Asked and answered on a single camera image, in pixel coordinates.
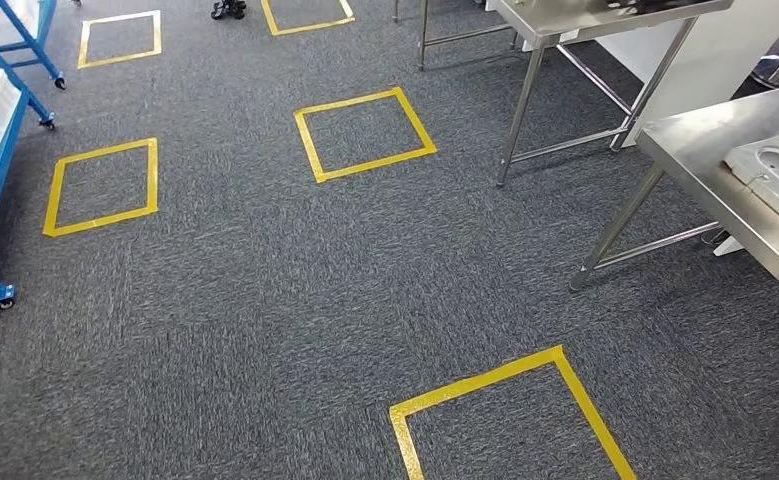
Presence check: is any small stainless steel table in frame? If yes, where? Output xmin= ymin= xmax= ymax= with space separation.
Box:
xmin=417 ymin=0 xmax=735 ymax=189

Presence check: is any black wheeled stand base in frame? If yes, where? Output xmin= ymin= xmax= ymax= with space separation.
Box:
xmin=211 ymin=0 xmax=249 ymax=20

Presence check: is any grooved aluminium fixture plate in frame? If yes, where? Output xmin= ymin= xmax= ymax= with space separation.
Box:
xmin=723 ymin=125 xmax=779 ymax=243

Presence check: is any large stainless steel workbench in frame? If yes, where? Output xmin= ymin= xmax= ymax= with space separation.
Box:
xmin=567 ymin=79 xmax=779 ymax=314

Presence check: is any white cabinet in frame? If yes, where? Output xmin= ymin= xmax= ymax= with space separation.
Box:
xmin=594 ymin=0 xmax=779 ymax=152

